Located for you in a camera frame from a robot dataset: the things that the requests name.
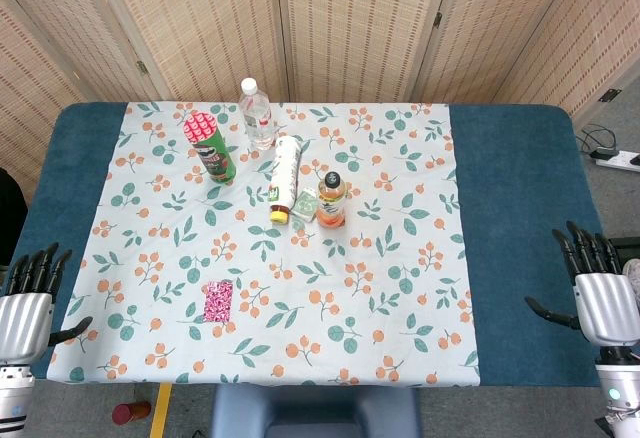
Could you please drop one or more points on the red cylinder can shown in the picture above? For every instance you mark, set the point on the red cylinder can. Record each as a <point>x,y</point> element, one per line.
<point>131,412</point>

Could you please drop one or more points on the black box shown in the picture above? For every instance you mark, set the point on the black box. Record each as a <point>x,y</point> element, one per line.
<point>631,245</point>

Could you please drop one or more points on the small green white packet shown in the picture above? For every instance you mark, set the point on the small green white packet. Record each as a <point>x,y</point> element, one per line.
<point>305,205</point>

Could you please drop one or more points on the pink patterned packet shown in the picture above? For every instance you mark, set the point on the pink patterned packet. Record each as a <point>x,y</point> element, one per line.
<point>218,303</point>

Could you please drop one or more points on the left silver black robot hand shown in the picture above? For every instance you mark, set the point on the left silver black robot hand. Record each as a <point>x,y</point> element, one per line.
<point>25,323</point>

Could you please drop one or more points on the yellow floor tape strip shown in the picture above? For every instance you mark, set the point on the yellow floor tape strip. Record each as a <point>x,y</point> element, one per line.
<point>161,408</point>

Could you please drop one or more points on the bamboo folding screen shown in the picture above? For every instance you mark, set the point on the bamboo folding screen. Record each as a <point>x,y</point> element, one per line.
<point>350,33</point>

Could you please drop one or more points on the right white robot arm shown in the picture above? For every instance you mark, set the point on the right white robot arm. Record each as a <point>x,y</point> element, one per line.
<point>619,388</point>

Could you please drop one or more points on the green Pringles can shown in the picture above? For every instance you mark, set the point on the green Pringles can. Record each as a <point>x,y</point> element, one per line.
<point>212,158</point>

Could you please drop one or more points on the black power adapter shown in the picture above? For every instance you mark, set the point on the black power adapter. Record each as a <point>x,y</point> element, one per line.
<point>604,153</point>

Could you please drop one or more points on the black chair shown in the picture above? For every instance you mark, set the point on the black chair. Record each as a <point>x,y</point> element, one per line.
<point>10,218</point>

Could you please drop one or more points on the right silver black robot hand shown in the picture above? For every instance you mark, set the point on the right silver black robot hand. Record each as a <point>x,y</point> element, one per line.
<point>607,308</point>

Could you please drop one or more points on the white power strip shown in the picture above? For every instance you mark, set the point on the white power strip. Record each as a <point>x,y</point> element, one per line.
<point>620,160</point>

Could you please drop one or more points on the floral print tablecloth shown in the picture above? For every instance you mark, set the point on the floral print tablecloth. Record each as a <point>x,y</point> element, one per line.
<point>350,303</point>

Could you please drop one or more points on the blue table cover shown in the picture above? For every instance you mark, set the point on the blue table cover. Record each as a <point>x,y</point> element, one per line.
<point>525,208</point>

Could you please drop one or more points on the white bottle yellow cap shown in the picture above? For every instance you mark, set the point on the white bottle yellow cap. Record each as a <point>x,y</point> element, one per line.
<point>285,173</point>

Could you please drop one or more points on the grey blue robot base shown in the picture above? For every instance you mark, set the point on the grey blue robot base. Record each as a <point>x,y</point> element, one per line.
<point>315,413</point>

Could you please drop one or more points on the clear water bottle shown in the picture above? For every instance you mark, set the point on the clear water bottle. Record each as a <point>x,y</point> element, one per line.
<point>256,123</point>

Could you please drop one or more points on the orange drink bottle black cap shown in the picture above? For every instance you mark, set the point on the orange drink bottle black cap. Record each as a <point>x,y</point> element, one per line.
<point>331,208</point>

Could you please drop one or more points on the black screen hinge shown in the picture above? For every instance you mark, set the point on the black screen hinge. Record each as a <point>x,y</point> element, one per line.
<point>142,67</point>
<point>610,94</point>
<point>437,19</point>

